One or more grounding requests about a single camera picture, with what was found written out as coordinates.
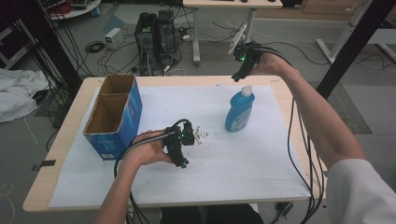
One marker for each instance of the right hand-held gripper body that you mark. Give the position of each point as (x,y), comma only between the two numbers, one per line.
(249,53)

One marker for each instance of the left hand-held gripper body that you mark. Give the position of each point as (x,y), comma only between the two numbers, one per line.
(180,137)

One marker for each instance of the blue detergent bottle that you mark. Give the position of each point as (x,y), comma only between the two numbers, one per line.
(239,110)

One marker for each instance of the person's right hand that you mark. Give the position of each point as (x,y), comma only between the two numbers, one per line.
(274,65)

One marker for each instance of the person's left hand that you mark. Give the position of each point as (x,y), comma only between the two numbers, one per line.
(144,152)

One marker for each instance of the white-legged wooden desk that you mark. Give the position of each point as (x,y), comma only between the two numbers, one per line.
(230,3)

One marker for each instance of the blue cardboard box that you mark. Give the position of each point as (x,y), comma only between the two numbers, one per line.
(127,119)

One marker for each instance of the black computer tower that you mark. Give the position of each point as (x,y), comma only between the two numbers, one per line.
(166,31)
(145,37)

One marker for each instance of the white stand legs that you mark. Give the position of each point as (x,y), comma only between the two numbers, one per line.
(341,40)

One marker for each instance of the grey floor mat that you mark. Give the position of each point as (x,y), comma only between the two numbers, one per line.
(351,112)

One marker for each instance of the small white box device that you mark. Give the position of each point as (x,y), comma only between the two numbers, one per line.
(113,38)

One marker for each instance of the black tape strip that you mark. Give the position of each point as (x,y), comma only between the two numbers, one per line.
(46,163)

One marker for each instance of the black curtain stand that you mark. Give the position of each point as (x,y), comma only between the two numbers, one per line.
(53,46)

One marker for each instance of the round white table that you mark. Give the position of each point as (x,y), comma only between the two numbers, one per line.
(77,11)

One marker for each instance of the white cloth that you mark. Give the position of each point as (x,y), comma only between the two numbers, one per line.
(18,93)

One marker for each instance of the person's white sleeve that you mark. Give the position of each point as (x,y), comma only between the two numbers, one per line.
(361,193)

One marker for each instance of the black metal post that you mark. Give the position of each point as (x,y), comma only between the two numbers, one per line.
(348,46)

